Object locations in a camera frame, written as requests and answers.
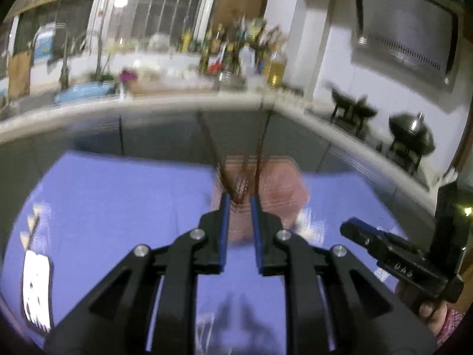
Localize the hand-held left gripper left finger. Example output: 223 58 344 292
44 192 231 355

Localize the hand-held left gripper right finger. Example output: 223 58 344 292
250 196 438 355

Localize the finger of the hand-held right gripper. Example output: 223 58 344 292
349 217 422 253
340 222 425 267

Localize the pink plastic utensil basket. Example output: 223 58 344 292
210 155 309 243

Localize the pile of wooden chopsticks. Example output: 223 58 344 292
197 92 276 206

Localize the person's right forearm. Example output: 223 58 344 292
436 309 467 346

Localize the person's right hand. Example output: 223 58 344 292
397 281 448 335

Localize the black glass gas stove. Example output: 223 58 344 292
329 114 437 182

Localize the dark pot with lid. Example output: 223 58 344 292
388 112 437 156

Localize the purple printed tablecloth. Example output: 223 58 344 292
0 150 437 355

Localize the black wok pan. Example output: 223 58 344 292
325 81 379 134

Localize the egg tray with eggs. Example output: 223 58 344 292
277 87 307 102

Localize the wide metal bowl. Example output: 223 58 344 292
216 70 246 89

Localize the flat wooden cutting board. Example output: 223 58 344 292
127 79 218 95

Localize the large cooking oil bottle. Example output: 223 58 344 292
266 50 289 87

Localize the white plastic jug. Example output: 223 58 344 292
238 42 257 76

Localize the purple vegetable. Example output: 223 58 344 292
118 68 139 85

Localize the row of condiment bottles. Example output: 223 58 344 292
179 18 267 76

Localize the steel range hood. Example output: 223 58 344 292
349 0 466 93

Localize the blue plastic basin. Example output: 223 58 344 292
54 81 115 104

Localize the stainless steel sink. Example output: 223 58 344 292
0 89 60 119

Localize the barred kitchen window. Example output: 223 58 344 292
94 0 222 45

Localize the upright brown chopping board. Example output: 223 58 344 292
7 50 32 100

